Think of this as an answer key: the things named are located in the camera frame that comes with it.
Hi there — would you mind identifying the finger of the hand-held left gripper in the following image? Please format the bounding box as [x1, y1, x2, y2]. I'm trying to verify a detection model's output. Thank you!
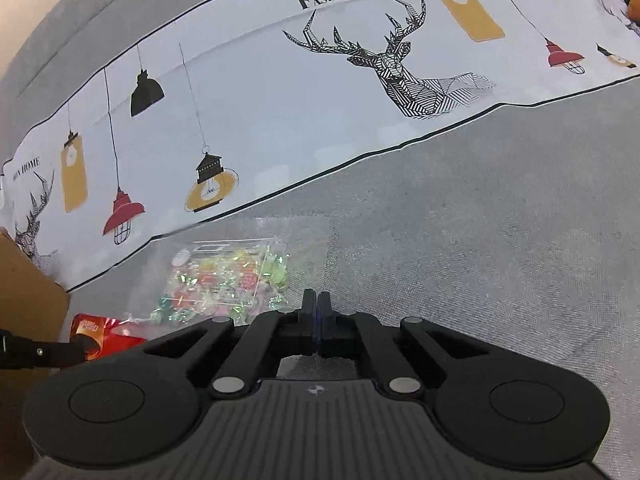
[0, 329, 99, 369]

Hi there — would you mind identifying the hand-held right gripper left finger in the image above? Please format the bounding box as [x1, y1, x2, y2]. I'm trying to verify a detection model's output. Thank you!
[142, 288, 317, 400]

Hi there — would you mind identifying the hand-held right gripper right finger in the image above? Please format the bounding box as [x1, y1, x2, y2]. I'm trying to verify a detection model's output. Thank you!
[316, 290, 494, 397]

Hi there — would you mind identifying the red snack packet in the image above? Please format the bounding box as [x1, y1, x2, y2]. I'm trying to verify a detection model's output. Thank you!
[69, 313, 147, 362]

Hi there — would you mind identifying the brown cardboard box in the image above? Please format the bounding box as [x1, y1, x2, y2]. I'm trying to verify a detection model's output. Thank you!
[0, 227, 71, 347]

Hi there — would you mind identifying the clear bag of candies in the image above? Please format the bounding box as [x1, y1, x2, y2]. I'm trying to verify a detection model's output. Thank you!
[149, 239, 292, 327]

